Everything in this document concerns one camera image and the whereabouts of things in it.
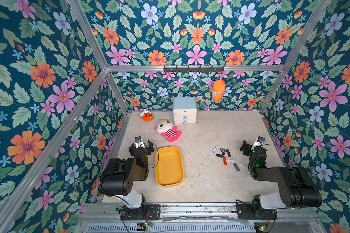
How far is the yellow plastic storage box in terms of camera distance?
830mm

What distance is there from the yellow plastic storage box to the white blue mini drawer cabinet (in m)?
0.24

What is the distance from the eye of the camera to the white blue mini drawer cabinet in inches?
41.1
